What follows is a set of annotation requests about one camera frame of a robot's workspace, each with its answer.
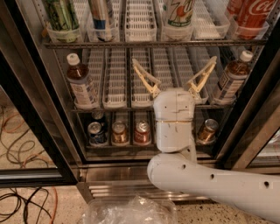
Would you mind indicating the tea bottle white cap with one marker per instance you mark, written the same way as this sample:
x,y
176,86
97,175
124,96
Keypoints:
x,y
235,73
81,82

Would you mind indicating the fridge glass door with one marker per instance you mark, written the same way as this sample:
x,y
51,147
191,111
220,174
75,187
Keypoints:
x,y
33,80
255,116

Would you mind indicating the blue pepsi can front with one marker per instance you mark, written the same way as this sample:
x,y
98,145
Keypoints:
x,y
96,133

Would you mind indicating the right tea bottle white cap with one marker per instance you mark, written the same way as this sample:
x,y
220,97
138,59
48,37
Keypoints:
x,y
235,73

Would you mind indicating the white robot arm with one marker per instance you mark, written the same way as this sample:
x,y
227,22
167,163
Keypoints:
x,y
175,168

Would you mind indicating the left tea bottle white cap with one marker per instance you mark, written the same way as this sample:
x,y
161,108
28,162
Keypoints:
x,y
81,82

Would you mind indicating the dark can behind pepsi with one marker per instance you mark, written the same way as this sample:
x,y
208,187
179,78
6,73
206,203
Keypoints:
x,y
99,116

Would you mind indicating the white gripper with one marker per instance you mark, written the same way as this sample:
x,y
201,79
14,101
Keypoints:
x,y
174,105

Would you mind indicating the fridge bottom steel grille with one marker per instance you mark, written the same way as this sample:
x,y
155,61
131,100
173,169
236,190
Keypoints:
x,y
124,189

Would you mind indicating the empty white tray top right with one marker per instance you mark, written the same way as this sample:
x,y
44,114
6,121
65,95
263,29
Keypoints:
x,y
209,20

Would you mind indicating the gold brown can left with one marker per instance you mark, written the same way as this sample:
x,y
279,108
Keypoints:
x,y
119,133

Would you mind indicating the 7up can front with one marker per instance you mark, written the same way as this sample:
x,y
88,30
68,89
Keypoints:
x,y
178,13

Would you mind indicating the green can top shelf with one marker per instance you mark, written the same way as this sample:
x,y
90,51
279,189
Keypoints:
x,y
62,15

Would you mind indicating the fridge left glass door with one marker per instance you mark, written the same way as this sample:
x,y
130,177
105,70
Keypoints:
x,y
33,80

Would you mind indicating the red can bottom shelf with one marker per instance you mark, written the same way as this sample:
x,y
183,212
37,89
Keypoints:
x,y
142,133

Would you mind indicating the red coca-cola can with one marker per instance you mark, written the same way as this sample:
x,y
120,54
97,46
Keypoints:
x,y
248,17

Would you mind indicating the clear plastic bin with bag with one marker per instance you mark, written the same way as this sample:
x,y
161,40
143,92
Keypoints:
x,y
137,210

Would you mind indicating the fridge right glass door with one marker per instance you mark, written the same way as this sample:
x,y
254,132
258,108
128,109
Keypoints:
x,y
255,116

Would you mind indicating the orange gold can right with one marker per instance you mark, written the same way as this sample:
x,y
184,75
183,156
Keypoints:
x,y
207,130

